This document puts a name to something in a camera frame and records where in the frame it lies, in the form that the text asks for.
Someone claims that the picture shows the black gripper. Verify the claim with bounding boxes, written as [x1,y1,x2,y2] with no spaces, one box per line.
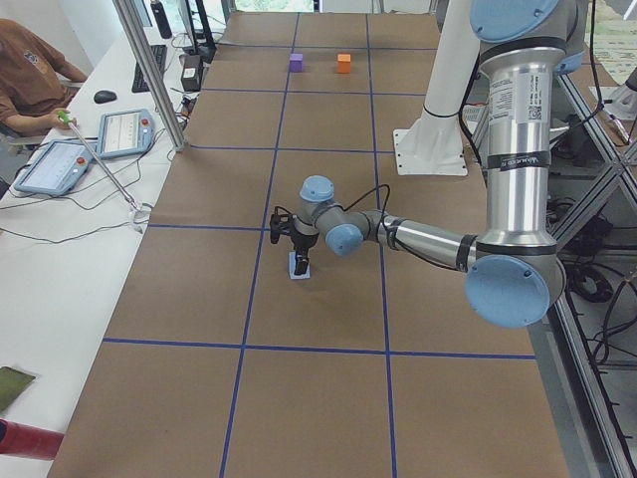
[291,214,319,275]

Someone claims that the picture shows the light blue foam block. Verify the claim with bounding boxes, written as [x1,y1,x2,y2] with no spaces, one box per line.
[289,251,311,280]

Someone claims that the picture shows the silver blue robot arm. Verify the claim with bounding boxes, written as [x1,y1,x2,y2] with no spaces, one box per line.
[271,1,588,328]

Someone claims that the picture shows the purple foam block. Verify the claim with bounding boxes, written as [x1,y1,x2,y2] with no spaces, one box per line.
[289,53,305,73]

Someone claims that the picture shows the orange foam block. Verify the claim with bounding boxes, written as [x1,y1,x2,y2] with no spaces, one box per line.
[336,53,351,75]

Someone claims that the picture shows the person's hand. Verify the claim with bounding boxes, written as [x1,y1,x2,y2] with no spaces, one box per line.
[45,109,73,129]

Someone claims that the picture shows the black power adapter box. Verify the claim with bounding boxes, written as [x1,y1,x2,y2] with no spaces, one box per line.
[180,55,203,93]

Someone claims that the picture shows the far blue teach pendant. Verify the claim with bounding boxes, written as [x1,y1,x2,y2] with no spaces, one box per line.
[97,109,154,159]

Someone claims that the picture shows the blue teach pendant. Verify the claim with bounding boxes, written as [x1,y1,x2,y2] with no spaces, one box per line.
[13,140,93,196]
[97,109,154,159]

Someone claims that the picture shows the black keyboard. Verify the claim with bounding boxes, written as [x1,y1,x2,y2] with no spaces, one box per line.
[130,44,168,95]

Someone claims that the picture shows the black computer mouse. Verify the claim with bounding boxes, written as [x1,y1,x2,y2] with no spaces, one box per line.
[94,90,117,105]

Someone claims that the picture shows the near blue teach pendant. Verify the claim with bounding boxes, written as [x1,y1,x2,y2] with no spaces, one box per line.
[13,140,93,196]

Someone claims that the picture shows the black water bottle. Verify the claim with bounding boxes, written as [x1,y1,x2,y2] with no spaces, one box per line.
[150,0,172,39]

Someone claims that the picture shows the person in brown shirt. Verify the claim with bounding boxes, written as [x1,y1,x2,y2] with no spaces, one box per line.
[1,19,88,136]

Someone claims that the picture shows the olive green bean bag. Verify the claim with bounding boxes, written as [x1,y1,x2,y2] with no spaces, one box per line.
[0,366,36,411]

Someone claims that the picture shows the red cylinder bottle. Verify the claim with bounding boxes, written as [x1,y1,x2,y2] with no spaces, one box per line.
[1,419,65,460]

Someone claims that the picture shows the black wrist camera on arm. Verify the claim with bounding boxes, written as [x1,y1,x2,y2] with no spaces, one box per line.
[270,206,294,244]

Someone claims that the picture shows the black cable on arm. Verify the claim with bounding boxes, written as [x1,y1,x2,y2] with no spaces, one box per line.
[342,183,397,250]

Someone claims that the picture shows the green handled reach grabber stick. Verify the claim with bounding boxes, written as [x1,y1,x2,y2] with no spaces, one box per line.
[56,109,143,233]

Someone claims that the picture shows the white pedestal column with base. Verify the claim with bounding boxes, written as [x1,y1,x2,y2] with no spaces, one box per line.
[393,0,480,176]

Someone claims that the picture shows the aluminium frame post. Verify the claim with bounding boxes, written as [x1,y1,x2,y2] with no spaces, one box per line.
[112,0,186,152]

